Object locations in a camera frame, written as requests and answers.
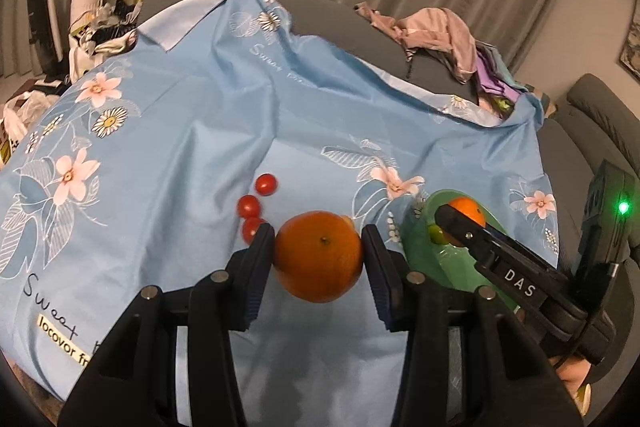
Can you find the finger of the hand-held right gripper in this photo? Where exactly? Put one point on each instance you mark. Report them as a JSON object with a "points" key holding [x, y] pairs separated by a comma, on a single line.
{"points": [[480, 242]]}

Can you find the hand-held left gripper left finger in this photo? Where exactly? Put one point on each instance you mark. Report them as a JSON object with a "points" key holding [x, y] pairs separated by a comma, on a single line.
{"points": [[260, 279]]}

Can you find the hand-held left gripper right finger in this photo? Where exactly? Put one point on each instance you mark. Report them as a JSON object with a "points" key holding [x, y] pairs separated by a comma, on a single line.
{"points": [[379, 282]]}

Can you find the small orange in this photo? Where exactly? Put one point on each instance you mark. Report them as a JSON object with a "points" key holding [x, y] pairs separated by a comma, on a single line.
{"points": [[470, 208]]}

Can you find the green bowl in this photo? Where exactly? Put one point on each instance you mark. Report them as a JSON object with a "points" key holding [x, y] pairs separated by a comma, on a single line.
{"points": [[447, 269]]}

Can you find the red cherry tomato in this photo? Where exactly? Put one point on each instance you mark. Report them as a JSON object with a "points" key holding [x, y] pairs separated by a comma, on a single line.
{"points": [[251, 229], [266, 184], [248, 206]]}

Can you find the large orange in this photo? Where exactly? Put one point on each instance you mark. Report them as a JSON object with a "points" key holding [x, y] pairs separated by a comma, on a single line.
{"points": [[317, 259]]}

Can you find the person's right hand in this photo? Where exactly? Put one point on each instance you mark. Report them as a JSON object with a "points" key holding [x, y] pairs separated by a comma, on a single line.
{"points": [[575, 374]]}

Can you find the green oval tomato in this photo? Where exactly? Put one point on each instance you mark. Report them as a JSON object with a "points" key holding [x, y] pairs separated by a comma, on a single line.
{"points": [[436, 234]]}

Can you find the blue floral blanket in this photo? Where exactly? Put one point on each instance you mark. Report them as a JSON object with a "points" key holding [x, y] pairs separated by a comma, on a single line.
{"points": [[200, 132]]}

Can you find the purple garment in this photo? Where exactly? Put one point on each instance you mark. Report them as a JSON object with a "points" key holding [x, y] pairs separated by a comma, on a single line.
{"points": [[492, 74]]}

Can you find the pink beige garment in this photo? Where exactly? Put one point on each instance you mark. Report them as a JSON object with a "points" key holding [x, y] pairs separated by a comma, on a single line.
{"points": [[440, 29]]}

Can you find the grey sofa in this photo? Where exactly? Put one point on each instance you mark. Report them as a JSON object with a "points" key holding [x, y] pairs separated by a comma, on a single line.
{"points": [[325, 19]]}

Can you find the white plastic bag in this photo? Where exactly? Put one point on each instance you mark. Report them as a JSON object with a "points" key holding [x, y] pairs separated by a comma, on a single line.
{"points": [[27, 112]]}

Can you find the pile of black white clutter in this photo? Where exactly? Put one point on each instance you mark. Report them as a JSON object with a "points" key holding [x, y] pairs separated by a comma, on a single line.
{"points": [[102, 29]]}

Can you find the black device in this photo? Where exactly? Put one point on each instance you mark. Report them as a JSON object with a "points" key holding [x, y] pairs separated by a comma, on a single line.
{"points": [[42, 27]]}

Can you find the framed wall picture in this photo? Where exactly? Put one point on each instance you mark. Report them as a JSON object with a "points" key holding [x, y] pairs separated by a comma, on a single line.
{"points": [[631, 52]]}

